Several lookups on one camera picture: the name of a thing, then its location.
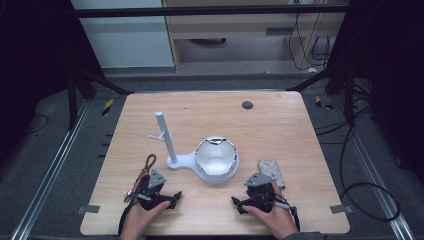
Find black horizontal bar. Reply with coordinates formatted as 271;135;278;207
73;3;351;19

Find grey metal table bracket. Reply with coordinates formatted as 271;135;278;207
76;204;101;215
329;204;353;215

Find white cabinet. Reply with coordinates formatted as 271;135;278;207
70;0;176;70

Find white stand with post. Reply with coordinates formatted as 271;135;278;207
147;111;241;185

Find thin black floor cable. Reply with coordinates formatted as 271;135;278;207
21;114;50;136

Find person's left hand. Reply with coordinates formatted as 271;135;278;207
119;200;172;240

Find black metal stand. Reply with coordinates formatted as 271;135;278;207
286;64;356;128
65;63;134;132

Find wooden desk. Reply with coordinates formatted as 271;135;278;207
161;0;351;72

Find yellow black tape marker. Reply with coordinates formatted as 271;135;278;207
315;95;334;111
101;98;115;117

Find person's right hand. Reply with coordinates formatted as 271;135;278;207
241;181;300;240

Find patterned grey pouch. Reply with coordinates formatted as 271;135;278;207
257;158;287;190

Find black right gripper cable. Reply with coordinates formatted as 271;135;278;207
275;193;301;232

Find aluminium floor rail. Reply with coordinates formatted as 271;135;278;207
9;99;92;240
333;96;416;240

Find green cord with red clip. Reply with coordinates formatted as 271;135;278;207
123;153;158;204

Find black cables under desk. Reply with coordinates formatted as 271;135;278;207
287;0;332;72

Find long black floor cable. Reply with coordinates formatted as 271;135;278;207
315;123;401;223

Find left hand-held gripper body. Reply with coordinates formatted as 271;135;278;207
137;168;172;212

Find white bowl with foil rim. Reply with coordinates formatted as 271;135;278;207
194;136;239;177

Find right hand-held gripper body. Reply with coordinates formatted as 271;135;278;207
243;172;278;214

